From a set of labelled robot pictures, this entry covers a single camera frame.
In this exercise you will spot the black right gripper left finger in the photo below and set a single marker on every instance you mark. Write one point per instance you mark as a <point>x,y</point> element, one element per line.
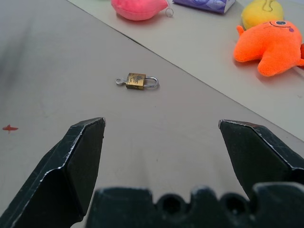
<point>57,180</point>

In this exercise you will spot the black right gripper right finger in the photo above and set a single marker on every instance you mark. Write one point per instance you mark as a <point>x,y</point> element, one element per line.
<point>256,156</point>

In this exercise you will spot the silver metal handle with hole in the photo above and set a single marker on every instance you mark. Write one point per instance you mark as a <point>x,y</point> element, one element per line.
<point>121,81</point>

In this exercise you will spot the orange plush toy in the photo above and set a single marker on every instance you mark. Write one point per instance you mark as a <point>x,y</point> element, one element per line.
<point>270,47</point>

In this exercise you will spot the small brass padlock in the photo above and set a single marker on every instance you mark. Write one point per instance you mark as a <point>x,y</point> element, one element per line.
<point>139,81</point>

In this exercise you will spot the yellow plush toy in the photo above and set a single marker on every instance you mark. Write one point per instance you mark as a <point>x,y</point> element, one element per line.
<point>261,13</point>

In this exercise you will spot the purple tissue pack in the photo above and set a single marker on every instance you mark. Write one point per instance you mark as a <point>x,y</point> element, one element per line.
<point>205,5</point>

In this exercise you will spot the pink plush toy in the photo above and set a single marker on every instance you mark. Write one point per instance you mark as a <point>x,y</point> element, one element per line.
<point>137,9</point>

